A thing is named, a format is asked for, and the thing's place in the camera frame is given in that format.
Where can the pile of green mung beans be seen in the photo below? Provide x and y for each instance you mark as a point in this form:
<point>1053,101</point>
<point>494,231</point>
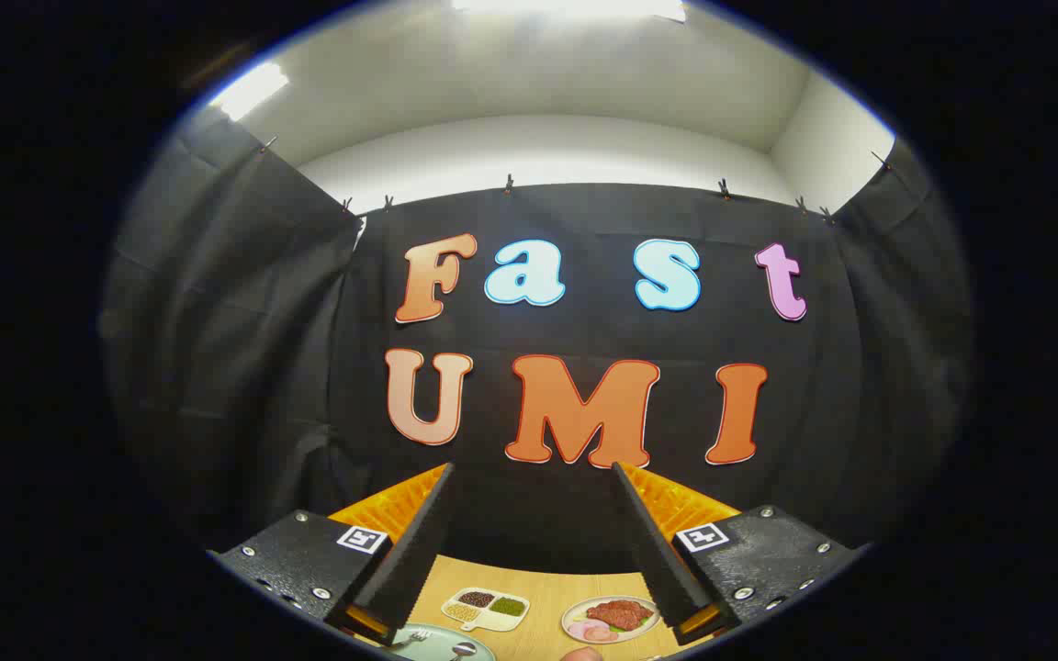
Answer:
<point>508,606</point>

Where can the small pink round object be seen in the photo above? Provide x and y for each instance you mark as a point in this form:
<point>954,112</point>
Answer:
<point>582,655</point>

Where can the pile of white rice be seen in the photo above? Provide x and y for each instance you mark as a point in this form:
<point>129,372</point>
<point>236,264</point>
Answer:
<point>498,621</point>

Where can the pink ham slice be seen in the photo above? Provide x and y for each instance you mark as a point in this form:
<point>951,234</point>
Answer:
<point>580,629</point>

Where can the black backdrop cloth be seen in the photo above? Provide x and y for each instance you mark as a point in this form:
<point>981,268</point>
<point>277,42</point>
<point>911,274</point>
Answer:
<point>244,367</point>

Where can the light green round plate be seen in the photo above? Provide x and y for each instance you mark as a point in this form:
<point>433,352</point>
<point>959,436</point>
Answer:
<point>437,644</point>

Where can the row of small cloth clips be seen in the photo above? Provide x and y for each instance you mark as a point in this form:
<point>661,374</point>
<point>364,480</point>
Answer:
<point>509,184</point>

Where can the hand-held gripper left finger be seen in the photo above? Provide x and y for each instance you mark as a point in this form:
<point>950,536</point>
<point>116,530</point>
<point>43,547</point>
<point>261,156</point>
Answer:
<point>419,551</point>

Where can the light red ham slice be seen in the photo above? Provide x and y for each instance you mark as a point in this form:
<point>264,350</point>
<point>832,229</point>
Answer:
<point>602,634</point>

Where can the pile of red beans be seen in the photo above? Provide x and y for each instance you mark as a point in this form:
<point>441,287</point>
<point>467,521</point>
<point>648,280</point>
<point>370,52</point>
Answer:
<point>477,599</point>

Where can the pile of yellow soybeans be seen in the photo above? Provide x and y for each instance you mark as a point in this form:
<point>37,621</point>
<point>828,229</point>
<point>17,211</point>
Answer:
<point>462,612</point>

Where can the long ceiling light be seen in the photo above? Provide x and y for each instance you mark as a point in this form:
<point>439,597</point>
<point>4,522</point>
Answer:
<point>249,90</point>
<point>566,7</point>

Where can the white oval food plate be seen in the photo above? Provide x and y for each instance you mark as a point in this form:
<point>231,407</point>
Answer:
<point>644,626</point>

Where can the brown meat steak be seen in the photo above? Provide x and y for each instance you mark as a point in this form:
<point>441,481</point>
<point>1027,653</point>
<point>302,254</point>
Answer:
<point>616,613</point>

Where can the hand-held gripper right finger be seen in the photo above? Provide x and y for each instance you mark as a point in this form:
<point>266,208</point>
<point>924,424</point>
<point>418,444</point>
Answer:
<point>653,551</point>

